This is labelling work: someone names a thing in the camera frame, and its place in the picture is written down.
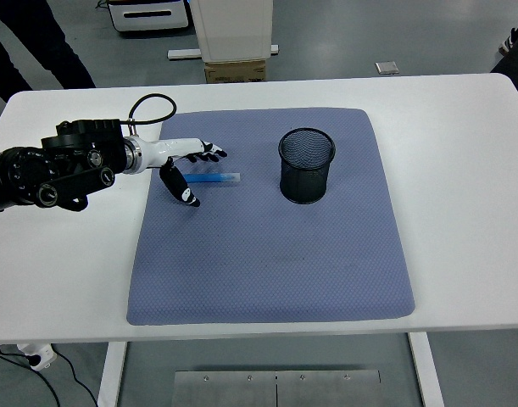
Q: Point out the brown cardboard box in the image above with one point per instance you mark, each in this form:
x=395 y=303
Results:
x=235 y=73

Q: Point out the person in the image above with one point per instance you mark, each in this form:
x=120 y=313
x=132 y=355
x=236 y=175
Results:
x=34 y=55
x=513 y=68

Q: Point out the white table leg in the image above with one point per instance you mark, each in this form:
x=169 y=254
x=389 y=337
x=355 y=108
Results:
x=426 y=373
x=111 y=377

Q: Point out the blue marker with clear cap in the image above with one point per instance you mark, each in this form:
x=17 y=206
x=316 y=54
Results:
x=212 y=177

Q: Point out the white-black robot hand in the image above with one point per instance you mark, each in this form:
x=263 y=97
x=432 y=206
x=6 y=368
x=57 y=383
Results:
x=169 y=148

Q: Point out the white power strip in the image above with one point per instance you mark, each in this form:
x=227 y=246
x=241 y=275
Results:
x=40 y=356

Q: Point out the black mesh pen holder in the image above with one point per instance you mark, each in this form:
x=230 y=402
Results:
x=305 y=184

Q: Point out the white device with dark slot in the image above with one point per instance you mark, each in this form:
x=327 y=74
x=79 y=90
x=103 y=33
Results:
x=148 y=21

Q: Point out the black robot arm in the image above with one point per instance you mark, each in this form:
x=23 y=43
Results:
x=72 y=146

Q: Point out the blue-grey textured mat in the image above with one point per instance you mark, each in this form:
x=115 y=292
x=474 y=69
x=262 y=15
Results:
x=263 y=263

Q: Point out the silver floor outlet cover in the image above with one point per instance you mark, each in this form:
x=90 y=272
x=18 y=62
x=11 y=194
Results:
x=387 y=68

